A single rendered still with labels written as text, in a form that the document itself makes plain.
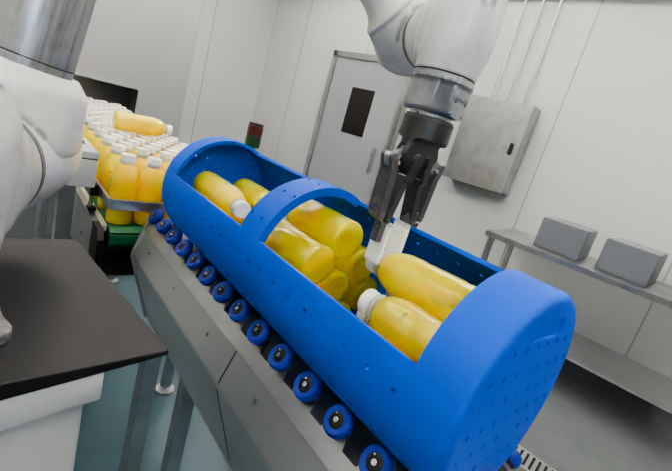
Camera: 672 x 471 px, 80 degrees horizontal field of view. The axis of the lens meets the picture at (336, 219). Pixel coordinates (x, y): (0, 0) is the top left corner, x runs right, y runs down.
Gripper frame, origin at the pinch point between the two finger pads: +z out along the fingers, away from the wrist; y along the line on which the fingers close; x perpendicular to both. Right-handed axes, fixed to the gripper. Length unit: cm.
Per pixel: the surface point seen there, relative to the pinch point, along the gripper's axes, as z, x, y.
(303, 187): -3.1, 16.9, -6.0
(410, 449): 14.3, -22.3, -13.6
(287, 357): 21.7, 3.2, -10.6
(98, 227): 31, 79, -23
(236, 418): 35.9, 7.2, -14.1
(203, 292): 26.7, 33.6, -11.3
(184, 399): 83, 62, 6
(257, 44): -86, 527, 243
